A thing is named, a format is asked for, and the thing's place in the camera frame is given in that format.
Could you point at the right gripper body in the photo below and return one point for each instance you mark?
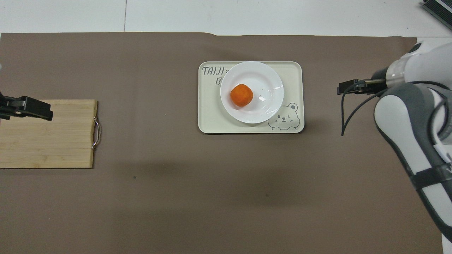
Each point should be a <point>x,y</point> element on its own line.
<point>378,76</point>

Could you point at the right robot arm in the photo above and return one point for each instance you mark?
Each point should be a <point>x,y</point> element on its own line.
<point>399,116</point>

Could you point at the white round plate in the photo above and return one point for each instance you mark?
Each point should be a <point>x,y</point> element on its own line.
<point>265,84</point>

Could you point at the orange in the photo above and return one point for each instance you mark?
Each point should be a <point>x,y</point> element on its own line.
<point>241,95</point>

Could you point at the black stand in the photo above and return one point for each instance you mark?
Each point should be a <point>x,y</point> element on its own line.
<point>439,7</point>

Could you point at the cream tray with bear print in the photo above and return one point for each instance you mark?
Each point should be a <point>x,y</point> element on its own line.
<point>212,116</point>

